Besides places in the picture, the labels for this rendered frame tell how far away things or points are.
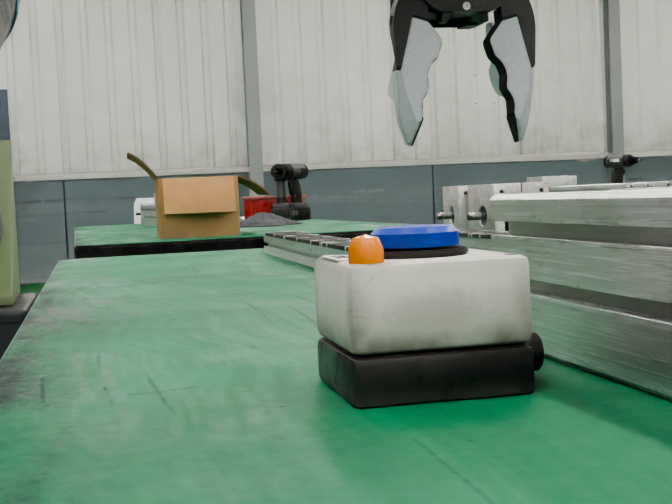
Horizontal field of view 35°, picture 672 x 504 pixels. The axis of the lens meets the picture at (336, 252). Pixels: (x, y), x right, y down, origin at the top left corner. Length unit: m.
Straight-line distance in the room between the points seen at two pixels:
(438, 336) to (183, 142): 11.16
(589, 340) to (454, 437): 0.14
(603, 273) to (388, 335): 0.11
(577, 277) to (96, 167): 11.05
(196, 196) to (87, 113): 8.92
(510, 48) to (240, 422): 0.47
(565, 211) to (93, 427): 0.24
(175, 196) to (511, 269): 2.26
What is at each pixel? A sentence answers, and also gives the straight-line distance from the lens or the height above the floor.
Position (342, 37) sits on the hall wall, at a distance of 12.00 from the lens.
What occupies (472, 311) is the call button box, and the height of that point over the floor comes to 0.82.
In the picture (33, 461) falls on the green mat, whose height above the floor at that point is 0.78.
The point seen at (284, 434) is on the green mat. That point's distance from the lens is 0.41.
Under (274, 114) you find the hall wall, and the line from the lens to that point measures 11.72.
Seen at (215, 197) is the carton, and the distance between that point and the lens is 2.69.
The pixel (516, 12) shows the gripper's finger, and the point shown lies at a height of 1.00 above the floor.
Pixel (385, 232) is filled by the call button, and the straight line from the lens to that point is 0.47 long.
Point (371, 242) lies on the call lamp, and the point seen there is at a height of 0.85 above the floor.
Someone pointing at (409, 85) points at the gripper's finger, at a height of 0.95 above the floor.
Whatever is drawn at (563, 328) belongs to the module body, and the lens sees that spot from 0.54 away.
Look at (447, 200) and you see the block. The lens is 1.80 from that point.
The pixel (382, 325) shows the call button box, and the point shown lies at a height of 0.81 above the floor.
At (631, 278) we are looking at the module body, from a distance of 0.47.
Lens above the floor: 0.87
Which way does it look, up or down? 3 degrees down
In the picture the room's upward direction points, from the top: 3 degrees counter-clockwise
